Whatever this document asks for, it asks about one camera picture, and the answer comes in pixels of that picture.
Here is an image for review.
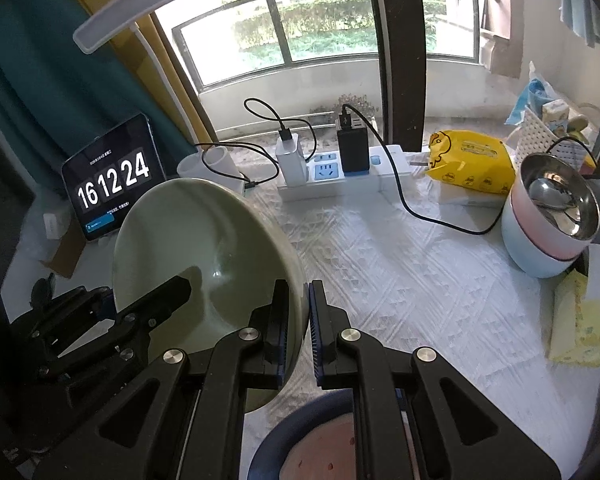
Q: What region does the pink strawberry bowl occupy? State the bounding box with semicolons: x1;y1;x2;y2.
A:
279;413;356;480

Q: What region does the dark blue bowl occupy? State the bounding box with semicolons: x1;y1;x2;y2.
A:
247;389;354;479

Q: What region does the cream green bowl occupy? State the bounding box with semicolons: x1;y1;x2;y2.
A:
111;176;310;415

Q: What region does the cardboard box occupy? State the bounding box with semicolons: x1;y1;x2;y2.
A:
40;214;86;278

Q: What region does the tablet showing clock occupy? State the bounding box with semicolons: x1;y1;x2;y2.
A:
61;114;166;242

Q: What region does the white desk lamp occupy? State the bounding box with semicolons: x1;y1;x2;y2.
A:
73;0;245;194

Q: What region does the yellow patterned tissue pack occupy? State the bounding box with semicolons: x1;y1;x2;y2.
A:
548;271;600;367

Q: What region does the white charger plug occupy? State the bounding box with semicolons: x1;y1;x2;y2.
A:
275;132;309;188

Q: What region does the white power strip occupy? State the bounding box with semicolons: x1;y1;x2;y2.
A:
276;146;396;202

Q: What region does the teal curtain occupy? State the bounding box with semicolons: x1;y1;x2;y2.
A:
0;0;195;194

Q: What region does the pink blue electric pot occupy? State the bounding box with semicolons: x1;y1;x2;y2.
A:
502;153;600;278

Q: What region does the metal spoon in pot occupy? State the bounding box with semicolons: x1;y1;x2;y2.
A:
528;178;581;236

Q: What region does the yellow wet wipes pack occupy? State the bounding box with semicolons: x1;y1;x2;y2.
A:
427;130;516;195

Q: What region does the black charger plug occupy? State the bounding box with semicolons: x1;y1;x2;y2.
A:
337;112;370;176

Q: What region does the white perforated basket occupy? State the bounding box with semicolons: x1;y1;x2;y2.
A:
514;107;588;171

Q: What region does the blue plastic bag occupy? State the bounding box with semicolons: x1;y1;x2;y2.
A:
505;61;559;126

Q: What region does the hanging light blue towel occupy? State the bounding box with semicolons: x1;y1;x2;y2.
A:
560;0;600;48

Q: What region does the black lamp cable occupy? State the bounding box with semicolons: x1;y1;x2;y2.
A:
194;141;282;191

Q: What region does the black charger cable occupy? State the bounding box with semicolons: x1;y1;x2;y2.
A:
242;96;319;164

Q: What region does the black cable to pot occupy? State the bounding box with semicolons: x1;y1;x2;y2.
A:
340;103;506;238

